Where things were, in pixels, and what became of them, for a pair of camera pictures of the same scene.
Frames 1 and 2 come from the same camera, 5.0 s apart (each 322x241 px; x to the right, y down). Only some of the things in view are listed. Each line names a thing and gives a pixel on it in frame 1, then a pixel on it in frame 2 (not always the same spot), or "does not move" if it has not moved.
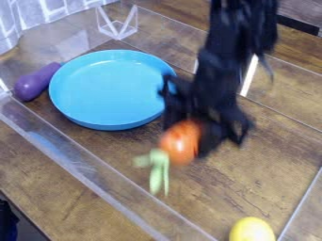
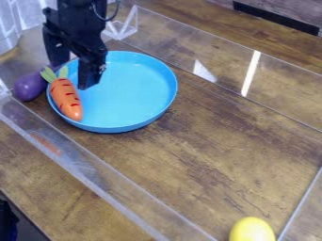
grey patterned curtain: x=20 y=14 does not move
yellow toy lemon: x=251 y=229 does not move
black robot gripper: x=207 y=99 → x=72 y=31
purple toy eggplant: x=30 y=85 does not move
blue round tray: x=106 y=89 does not move
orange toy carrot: x=177 y=150 → x=64 y=93
